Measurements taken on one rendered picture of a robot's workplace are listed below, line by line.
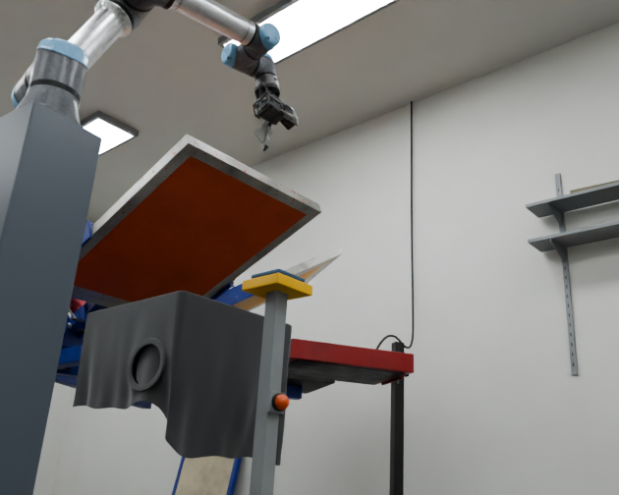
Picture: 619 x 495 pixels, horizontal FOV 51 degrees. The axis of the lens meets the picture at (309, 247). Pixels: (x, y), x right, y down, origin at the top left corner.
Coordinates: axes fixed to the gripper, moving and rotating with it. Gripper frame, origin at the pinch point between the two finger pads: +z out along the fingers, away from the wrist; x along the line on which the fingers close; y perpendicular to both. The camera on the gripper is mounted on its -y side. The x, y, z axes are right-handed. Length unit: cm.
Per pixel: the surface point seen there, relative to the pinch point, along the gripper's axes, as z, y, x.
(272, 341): 71, 14, -4
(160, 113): -214, -103, -182
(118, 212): 13, 29, -46
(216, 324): 55, 10, -28
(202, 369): 67, 13, -32
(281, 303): 61, 13, -1
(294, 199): 9.7, -15.5, -11.4
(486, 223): -56, -200, -16
